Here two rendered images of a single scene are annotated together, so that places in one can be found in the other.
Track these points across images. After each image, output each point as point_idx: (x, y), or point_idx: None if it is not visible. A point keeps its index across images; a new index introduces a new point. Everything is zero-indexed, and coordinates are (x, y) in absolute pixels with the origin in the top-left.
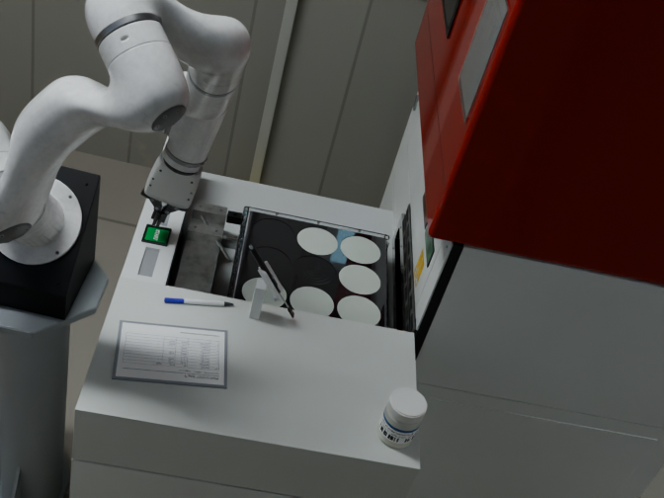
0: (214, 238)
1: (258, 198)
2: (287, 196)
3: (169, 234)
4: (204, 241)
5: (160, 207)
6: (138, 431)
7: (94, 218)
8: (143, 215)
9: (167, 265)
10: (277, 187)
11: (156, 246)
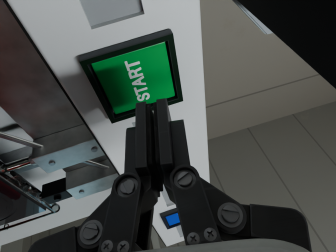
0: (44, 148)
1: (79, 205)
2: (54, 221)
3: (103, 103)
4: (65, 132)
5: (167, 188)
6: None
7: (324, 38)
8: (199, 117)
9: None
10: (72, 221)
11: (111, 36)
